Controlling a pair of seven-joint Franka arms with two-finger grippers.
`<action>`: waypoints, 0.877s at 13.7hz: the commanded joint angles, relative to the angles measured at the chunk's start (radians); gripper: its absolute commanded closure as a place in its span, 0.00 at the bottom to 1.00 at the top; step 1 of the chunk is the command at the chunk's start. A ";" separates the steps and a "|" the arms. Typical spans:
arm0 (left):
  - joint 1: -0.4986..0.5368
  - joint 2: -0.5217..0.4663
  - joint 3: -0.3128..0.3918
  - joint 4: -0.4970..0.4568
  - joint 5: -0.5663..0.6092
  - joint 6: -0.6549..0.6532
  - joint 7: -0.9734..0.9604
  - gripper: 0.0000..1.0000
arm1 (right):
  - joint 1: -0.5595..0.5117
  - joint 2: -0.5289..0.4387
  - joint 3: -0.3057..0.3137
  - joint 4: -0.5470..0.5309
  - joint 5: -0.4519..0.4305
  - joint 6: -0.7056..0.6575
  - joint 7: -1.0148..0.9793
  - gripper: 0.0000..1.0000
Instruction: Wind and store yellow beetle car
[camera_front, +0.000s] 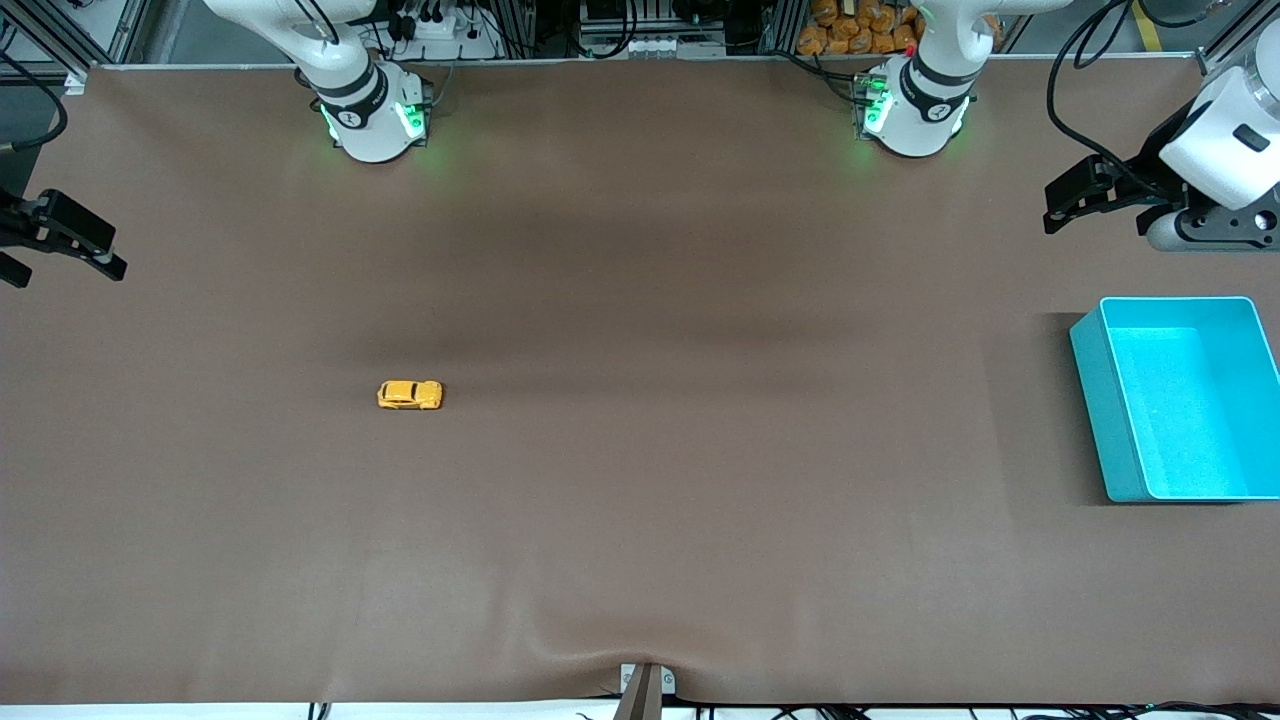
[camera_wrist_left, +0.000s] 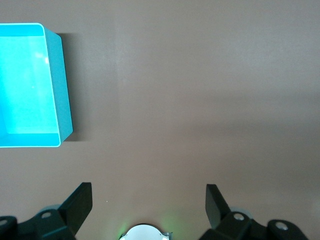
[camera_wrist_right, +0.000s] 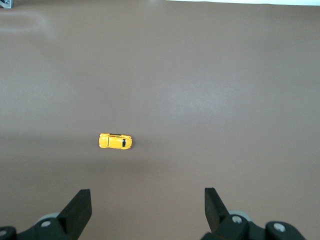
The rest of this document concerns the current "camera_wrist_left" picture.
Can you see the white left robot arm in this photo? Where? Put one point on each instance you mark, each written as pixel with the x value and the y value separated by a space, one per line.
pixel 145 232

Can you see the brown table mat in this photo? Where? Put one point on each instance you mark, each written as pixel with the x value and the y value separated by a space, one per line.
pixel 187 87

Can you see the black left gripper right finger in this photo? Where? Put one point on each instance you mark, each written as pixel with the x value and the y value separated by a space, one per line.
pixel 216 212

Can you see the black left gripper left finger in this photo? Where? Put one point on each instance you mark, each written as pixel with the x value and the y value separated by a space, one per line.
pixel 75 212

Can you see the teal plastic bin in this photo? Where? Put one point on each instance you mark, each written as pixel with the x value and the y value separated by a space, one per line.
pixel 30 87

